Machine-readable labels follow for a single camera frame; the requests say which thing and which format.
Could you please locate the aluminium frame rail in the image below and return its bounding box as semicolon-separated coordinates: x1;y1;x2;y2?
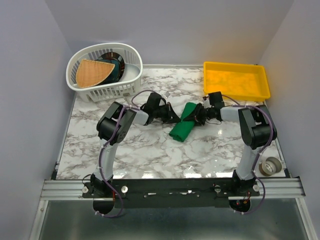
40;178;306;201

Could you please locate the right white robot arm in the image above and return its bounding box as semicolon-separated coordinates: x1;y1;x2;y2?
182;91;277;196

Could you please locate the white plastic laundry basket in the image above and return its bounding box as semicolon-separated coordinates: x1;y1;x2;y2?
65;42;143;102

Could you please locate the tape roll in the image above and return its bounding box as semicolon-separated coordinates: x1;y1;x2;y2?
259;157;283;177

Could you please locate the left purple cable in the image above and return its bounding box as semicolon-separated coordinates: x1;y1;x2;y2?
92;89;156;218

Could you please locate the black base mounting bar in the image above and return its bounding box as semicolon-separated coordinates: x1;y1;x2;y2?
82;175;260;209

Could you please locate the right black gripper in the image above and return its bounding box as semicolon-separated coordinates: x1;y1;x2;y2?
183;103;214;127

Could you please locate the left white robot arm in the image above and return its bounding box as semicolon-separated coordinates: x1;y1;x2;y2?
90;91;181;198

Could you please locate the yellow plastic tray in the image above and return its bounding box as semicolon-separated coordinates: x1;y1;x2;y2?
203;61;271;102

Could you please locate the orange woven fan mat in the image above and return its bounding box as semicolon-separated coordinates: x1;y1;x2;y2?
75;59;115;89

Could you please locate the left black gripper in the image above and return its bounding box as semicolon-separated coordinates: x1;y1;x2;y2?
153;102;182;125

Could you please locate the dark teal round plate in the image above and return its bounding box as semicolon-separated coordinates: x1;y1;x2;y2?
97;52;125;85

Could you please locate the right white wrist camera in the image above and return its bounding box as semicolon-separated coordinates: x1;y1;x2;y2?
202;96;211;108

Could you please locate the green t shirt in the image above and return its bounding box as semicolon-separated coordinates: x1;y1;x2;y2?
169;102;197;142

